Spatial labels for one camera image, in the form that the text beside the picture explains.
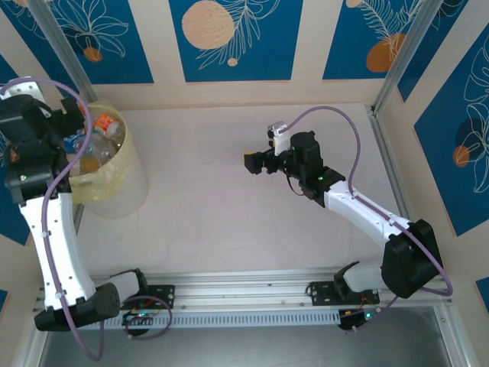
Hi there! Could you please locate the blue label white cap bottle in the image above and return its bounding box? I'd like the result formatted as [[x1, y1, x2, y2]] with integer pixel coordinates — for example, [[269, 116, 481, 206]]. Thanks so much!
[[63, 132, 88, 154]]

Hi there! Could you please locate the orange label brown cap bottle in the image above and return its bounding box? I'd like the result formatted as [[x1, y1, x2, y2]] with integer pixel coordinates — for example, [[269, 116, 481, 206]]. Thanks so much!
[[93, 112, 119, 138]]

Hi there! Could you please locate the translucent yellow plastic bin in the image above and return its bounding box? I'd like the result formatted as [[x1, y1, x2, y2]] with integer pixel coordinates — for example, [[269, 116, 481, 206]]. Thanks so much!
[[63, 99, 151, 219]]

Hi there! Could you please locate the control circuit board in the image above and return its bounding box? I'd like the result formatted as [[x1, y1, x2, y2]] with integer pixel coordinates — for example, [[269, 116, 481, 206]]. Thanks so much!
[[121, 310, 158, 326], [338, 308, 380, 332]]

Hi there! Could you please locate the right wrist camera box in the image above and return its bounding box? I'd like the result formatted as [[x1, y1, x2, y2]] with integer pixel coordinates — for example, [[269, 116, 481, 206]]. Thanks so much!
[[266, 121, 292, 157]]

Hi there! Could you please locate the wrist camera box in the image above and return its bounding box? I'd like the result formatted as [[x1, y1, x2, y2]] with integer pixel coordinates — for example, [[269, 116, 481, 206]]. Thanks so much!
[[4, 77, 42, 102], [266, 121, 292, 157]]

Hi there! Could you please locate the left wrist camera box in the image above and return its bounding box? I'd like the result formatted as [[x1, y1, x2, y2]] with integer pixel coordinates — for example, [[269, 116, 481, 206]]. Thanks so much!
[[4, 77, 42, 102]]

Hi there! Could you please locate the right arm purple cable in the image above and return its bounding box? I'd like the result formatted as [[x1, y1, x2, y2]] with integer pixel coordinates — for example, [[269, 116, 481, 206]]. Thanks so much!
[[282, 106, 454, 333]]

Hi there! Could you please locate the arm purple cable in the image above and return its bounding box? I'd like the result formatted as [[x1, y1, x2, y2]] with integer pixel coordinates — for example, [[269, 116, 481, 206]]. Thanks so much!
[[282, 106, 454, 333], [0, 76, 173, 362]]

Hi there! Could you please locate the aluminium frame post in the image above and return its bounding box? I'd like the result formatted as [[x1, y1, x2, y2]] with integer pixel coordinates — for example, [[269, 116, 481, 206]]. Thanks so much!
[[26, 0, 106, 114], [372, 0, 439, 114]]

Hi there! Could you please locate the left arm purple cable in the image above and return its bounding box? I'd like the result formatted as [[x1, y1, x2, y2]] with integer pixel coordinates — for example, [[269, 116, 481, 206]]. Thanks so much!
[[0, 76, 173, 362]]

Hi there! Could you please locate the aluminium side rail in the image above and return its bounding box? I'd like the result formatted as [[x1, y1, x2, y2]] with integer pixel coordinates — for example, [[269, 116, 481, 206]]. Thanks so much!
[[364, 103, 429, 274]]

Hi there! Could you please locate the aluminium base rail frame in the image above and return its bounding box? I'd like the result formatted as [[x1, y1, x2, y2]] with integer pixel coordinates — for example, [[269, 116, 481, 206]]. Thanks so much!
[[33, 267, 455, 318]]

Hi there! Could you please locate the white slotted cable duct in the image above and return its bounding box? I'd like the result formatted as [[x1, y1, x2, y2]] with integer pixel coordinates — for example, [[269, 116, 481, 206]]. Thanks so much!
[[48, 309, 342, 330]]

